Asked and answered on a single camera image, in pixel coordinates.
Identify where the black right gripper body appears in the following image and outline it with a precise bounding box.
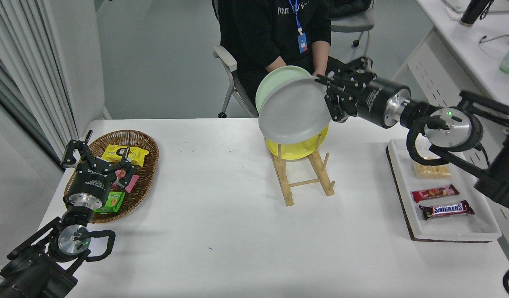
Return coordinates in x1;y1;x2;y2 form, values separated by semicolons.
353;77;400;127

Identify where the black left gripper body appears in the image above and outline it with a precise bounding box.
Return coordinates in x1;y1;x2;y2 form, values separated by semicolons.
67;164;116;200

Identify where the grey plate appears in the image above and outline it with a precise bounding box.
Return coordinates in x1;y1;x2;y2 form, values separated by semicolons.
258;77;332;144

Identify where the yellow plate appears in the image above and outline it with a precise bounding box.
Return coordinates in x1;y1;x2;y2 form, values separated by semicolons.
265;124;329;161

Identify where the pale green plate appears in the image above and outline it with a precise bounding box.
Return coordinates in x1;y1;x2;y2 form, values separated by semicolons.
255;65;313;112

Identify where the wooden plate rack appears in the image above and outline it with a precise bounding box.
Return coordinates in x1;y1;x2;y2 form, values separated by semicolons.
268;132;336;207

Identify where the pink snack packet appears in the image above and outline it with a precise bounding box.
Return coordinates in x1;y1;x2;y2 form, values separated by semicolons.
112;169;140;194

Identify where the yellow snack packet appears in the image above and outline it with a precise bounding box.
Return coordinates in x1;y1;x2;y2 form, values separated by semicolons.
101;144;150;167

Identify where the green snack packet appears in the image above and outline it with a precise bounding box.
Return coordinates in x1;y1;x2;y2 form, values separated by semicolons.
93;191;126;214

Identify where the brown wicker basket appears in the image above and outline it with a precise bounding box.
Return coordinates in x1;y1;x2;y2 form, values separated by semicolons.
63;130;160;224

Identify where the grey wheeled chair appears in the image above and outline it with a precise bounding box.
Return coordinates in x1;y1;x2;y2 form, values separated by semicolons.
329;0;375;73

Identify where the black garment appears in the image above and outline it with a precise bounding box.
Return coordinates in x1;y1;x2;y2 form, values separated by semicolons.
327;0;371;18

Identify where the clear cracker packet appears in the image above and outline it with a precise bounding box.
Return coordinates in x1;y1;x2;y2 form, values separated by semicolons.
412;156;452;179

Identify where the person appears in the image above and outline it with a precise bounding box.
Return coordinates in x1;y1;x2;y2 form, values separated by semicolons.
216;0;362;110

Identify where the white desk with perforated panel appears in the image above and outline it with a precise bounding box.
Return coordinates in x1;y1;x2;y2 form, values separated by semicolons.
374;0;509;265

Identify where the red snack bar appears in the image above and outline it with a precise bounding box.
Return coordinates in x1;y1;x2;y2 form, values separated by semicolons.
411;184;460;203

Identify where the grey white curtain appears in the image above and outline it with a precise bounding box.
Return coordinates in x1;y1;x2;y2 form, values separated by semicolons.
0;0;79;166

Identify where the grey office chair with armrest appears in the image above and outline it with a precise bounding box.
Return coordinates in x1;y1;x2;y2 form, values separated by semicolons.
211;0;261;119

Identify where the brown Snickers bar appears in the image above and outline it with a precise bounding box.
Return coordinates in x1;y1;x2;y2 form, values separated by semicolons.
419;200;475;220

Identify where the black bottle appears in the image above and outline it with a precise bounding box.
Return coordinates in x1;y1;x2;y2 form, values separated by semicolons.
459;0;492;26

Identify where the white rectangular tray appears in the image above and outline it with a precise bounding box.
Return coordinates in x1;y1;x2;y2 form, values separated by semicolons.
385;139;502;243

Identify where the blue lanyard with badge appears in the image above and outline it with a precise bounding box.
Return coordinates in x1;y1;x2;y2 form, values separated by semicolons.
288;0;308;54

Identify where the thin black cable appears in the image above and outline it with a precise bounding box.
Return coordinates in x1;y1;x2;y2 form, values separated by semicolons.
479;34;509;45

